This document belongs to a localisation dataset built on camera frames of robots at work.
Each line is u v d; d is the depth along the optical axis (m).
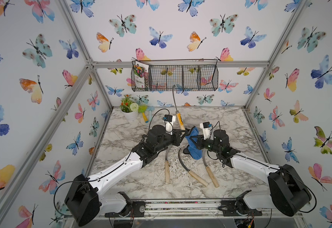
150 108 1.22
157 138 0.55
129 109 1.02
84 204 0.39
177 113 0.68
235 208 0.73
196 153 0.81
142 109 1.05
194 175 0.84
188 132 0.81
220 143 0.66
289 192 0.42
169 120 0.64
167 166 0.88
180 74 0.98
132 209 0.73
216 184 0.81
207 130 0.74
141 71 0.88
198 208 0.76
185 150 0.88
